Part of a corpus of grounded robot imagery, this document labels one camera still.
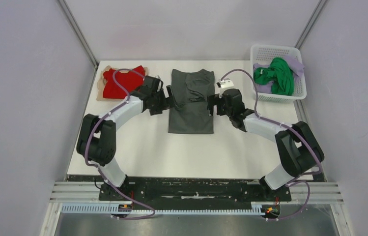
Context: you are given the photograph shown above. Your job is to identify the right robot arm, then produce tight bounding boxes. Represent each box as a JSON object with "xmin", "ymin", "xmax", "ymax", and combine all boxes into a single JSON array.
[{"xmin": 207, "ymin": 88, "xmax": 325, "ymax": 201}]

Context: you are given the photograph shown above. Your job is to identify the white plastic laundry basket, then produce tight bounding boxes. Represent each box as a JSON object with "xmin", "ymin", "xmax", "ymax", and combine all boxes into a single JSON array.
[{"xmin": 250, "ymin": 44, "xmax": 307, "ymax": 103}]

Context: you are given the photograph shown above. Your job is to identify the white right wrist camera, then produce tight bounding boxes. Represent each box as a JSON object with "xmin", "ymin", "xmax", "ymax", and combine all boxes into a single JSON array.
[{"xmin": 216, "ymin": 78, "xmax": 234, "ymax": 90}]

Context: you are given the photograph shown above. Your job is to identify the red folded t shirt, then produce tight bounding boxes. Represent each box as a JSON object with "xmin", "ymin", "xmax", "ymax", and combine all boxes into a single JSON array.
[{"xmin": 102, "ymin": 65, "xmax": 146, "ymax": 99}]

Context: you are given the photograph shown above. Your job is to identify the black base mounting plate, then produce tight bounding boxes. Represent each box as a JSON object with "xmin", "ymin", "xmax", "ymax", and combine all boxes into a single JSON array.
[{"xmin": 98, "ymin": 176, "xmax": 292, "ymax": 211}]

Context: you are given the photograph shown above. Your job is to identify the beige folded t shirt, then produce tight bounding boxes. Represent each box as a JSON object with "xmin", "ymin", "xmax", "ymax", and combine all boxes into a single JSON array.
[{"xmin": 96, "ymin": 66, "xmax": 148, "ymax": 101}]

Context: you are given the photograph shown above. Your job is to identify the left aluminium corner post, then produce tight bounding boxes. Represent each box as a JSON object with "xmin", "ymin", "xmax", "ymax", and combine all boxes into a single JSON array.
[{"xmin": 56, "ymin": 0, "xmax": 99, "ymax": 70}]

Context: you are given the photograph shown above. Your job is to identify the grey t shirt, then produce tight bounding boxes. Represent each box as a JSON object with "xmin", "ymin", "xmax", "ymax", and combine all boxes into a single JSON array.
[{"xmin": 168, "ymin": 69, "xmax": 215, "ymax": 135}]

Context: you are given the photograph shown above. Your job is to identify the lilac t shirt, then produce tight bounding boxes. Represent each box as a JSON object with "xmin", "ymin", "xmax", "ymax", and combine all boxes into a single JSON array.
[{"xmin": 253, "ymin": 55, "xmax": 305, "ymax": 94}]

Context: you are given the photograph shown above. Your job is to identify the aluminium corner post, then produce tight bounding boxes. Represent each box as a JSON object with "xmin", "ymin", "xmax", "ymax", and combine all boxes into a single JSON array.
[
  {"xmin": 294, "ymin": 0, "xmax": 329, "ymax": 50},
  {"xmin": 56, "ymin": 0, "xmax": 99, "ymax": 70}
]

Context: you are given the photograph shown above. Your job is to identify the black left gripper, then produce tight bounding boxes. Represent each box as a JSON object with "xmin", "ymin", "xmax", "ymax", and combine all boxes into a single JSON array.
[{"xmin": 149, "ymin": 85, "xmax": 178, "ymax": 116}]

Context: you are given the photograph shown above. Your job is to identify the right aluminium corner post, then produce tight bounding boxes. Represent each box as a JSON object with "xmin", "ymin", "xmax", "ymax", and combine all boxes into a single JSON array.
[{"xmin": 294, "ymin": 0, "xmax": 329, "ymax": 50}]

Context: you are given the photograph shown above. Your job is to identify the green t shirt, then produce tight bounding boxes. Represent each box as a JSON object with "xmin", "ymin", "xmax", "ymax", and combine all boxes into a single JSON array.
[{"xmin": 253, "ymin": 57, "xmax": 294, "ymax": 96}]

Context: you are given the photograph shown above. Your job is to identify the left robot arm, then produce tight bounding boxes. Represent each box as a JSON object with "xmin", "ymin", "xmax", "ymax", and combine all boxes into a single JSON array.
[{"xmin": 76, "ymin": 76, "xmax": 179, "ymax": 200}]

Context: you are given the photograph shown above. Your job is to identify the white slotted cable duct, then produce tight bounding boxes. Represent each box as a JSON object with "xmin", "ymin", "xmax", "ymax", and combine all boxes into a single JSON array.
[{"xmin": 60, "ymin": 203, "xmax": 275, "ymax": 216}]

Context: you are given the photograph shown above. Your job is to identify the aluminium frame rails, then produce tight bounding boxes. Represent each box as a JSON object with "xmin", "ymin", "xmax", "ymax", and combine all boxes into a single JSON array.
[{"xmin": 40, "ymin": 101, "xmax": 345, "ymax": 236}]

